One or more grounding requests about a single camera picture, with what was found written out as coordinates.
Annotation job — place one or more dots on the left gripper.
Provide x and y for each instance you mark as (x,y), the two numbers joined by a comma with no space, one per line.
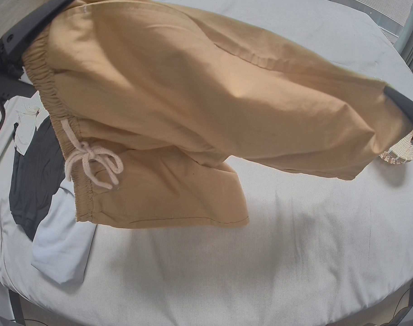
(2,87)

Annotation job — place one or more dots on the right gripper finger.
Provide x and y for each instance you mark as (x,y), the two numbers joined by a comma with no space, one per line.
(408,110)

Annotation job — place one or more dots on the tan shorts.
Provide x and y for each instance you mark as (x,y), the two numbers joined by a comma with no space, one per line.
(193,97)

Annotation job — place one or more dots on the round woven basket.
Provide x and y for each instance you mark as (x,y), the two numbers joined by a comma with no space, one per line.
(401,149)

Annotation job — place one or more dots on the white garment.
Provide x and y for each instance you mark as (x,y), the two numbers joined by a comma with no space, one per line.
(24,127)

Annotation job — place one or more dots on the black garment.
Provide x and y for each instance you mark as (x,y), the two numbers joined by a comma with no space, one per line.
(33,182)

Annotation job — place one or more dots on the pale blue garment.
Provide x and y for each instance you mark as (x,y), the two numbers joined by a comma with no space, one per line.
(60,246)

